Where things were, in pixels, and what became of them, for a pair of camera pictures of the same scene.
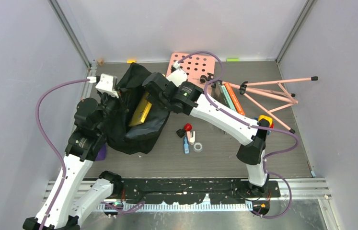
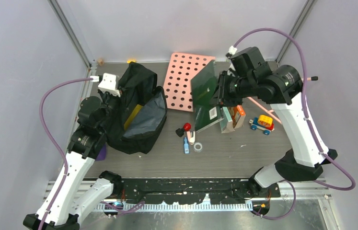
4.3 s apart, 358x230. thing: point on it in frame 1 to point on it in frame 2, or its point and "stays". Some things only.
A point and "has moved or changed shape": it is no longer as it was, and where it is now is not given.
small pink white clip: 190,137 stays
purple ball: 101,155 stays
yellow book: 142,111 to 133,113
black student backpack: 140,130 stays
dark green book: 219,95 has moved or changed shape
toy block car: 271,123 stays
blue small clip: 186,148 stays
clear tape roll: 198,147 stays
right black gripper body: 157,101 to 230,89
